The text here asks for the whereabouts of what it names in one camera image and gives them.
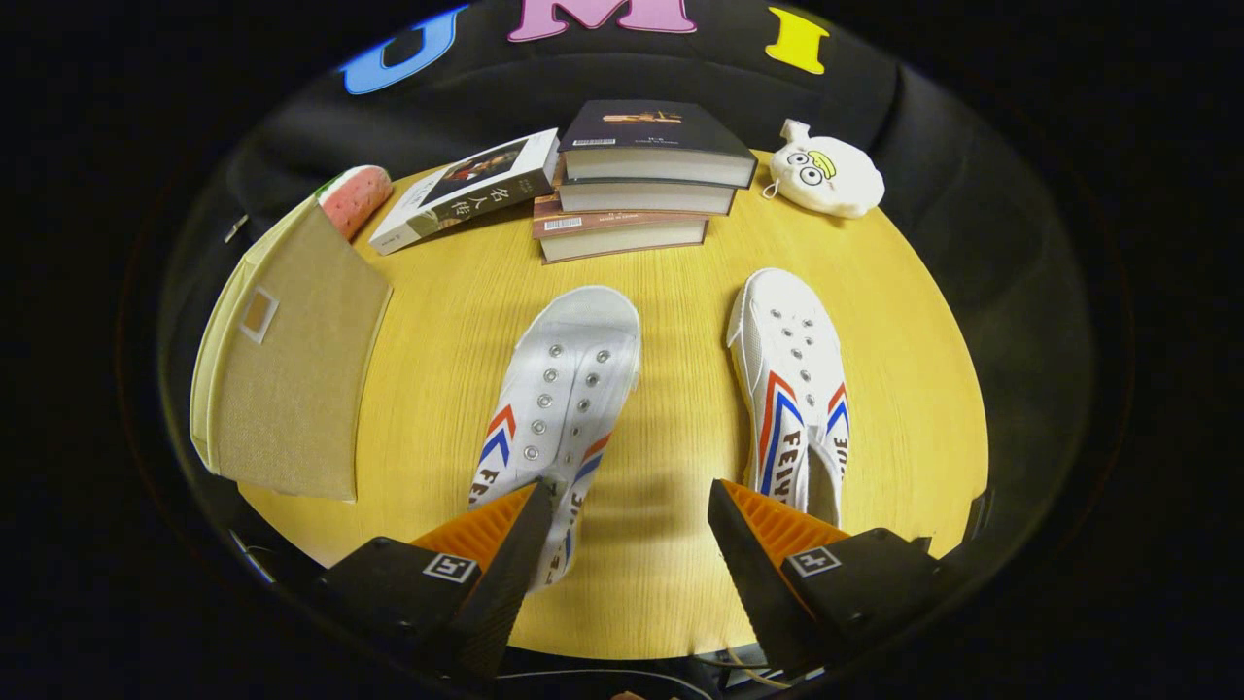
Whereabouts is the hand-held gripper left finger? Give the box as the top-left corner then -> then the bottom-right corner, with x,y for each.
316,478 -> 555,682

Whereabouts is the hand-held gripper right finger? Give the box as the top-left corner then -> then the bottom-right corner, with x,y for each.
707,478 -> 949,677

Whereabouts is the white canvas shoe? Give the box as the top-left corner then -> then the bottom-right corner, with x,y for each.
726,268 -> 851,531
466,285 -> 642,592

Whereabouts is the beige fabric storage box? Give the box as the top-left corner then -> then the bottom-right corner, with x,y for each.
190,199 -> 395,504

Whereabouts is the brown cover book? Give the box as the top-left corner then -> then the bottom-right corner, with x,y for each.
532,194 -> 710,265

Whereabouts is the white book with portrait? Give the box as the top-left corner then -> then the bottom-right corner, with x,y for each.
367,127 -> 563,257

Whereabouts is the dark book with white pages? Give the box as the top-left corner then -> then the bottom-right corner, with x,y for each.
554,175 -> 738,217

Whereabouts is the white plush toy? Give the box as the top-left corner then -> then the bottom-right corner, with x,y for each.
761,119 -> 886,220

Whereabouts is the watermelon slice toy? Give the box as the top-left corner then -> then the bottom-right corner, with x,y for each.
313,164 -> 395,242

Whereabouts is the black hardcover book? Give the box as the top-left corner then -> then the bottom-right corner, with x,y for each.
557,99 -> 759,191

